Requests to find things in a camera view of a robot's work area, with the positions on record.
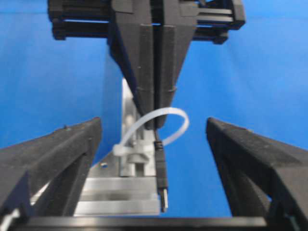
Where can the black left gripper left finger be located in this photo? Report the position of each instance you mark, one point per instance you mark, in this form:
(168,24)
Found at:
(45,176)

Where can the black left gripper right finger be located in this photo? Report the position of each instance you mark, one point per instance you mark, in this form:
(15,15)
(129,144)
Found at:
(261,177)

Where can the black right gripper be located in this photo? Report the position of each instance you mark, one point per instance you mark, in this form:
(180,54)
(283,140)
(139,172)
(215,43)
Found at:
(129,25)

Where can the silver loop mounting block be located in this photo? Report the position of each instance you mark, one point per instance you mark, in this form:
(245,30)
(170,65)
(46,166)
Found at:
(123,185)

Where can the blue table mat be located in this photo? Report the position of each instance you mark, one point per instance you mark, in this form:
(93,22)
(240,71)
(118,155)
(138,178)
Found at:
(257,79)

